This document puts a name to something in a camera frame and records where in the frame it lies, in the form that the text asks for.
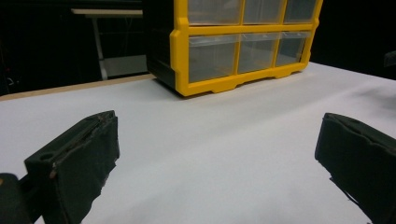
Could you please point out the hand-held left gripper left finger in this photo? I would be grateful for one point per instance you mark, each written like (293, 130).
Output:
(77, 161)

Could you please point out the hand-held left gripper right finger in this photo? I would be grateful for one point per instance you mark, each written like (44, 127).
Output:
(364, 161)

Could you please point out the yellow black drawer cabinet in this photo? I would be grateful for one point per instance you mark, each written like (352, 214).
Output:
(182, 62)

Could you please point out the group of clear drawers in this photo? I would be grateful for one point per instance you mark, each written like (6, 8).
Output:
(211, 59)

